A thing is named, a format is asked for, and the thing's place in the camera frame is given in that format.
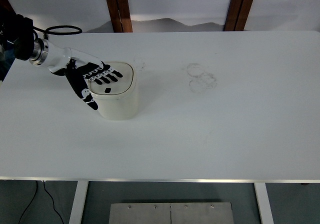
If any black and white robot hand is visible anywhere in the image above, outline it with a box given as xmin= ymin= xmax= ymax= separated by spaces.
xmin=29 ymin=38 xmax=123 ymax=111

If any cream plastic trash can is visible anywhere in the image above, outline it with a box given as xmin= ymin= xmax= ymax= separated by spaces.
xmin=87 ymin=61 xmax=139 ymax=121

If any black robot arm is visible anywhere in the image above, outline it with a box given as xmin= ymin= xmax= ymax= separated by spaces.
xmin=0 ymin=7 xmax=34 ymax=61

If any left white table leg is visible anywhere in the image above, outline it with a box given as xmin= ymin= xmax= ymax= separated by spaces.
xmin=69 ymin=180 xmax=89 ymax=224

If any white table leg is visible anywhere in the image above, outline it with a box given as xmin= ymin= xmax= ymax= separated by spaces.
xmin=254 ymin=183 xmax=274 ymax=224
xmin=69 ymin=180 xmax=89 ymax=224

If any right white table leg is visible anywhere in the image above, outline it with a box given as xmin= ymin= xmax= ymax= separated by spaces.
xmin=254 ymin=183 xmax=274 ymax=224

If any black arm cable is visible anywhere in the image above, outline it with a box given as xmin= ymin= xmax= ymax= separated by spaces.
xmin=32 ymin=25 xmax=83 ymax=39

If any brown wooden post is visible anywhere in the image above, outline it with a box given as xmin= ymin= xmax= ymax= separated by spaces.
xmin=223 ymin=0 xmax=254 ymax=32
xmin=0 ymin=0 xmax=16 ymax=14
xmin=106 ymin=0 xmax=133 ymax=33

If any far left brown wooden post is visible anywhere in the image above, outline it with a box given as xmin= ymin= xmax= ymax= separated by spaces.
xmin=0 ymin=0 xmax=16 ymax=14

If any right brown wooden post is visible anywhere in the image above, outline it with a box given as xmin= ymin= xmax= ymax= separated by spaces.
xmin=223 ymin=0 xmax=254 ymax=32

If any metal base plate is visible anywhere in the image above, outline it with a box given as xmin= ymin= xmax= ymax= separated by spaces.
xmin=109 ymin=202 xmax=234 ymax=224

